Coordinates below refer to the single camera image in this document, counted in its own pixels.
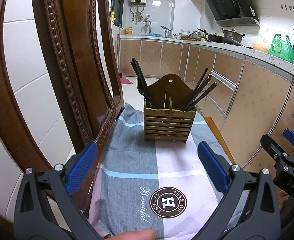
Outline wooden slatted utensil holder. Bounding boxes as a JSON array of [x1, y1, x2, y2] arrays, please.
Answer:
[[144, 73, 197, 144]]

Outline grey pink printed cloth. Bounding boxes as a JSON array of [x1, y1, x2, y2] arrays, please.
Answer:
[[88, 102, 238, 240]]

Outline person's leg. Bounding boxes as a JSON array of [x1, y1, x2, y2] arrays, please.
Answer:
[[113, 229, 158, 240]]

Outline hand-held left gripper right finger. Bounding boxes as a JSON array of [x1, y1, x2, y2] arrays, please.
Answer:
[[197, 141, 281, 240]]

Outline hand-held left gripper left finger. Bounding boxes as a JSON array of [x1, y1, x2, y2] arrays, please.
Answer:
[[14, 141, 99, 240]]

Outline carved brown wooden chair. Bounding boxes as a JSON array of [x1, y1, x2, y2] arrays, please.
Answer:
[[0, 0, 237, 220]]

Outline beige kitchen counter cabinets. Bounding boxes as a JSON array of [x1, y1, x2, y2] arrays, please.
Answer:
[[119, 35, 294, 205]]

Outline person's right hand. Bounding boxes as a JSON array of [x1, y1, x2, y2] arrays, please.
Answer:
[[278, 189, 289, 211]]

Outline water heater pipes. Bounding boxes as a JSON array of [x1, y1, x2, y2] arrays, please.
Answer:
[[130, 4, 145, 26]]

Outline dark cooking pot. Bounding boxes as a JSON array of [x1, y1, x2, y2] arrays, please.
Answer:
[[222, 29, 245, 46]]

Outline metal ladle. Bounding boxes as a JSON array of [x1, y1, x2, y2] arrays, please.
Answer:
[[161, 26, 174, 38]]

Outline black range hood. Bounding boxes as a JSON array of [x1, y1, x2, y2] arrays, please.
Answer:
[[201, 0, 260, 27]]

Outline dark window frame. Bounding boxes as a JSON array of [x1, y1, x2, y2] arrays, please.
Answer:
[[111, 0, 127, 28]]

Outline black frying pan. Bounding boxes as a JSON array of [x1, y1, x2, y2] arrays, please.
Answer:
[[197, 29, 225, 43]]

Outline green plastic bag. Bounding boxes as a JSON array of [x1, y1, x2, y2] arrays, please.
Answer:
[[268, 34, 294, 63]]

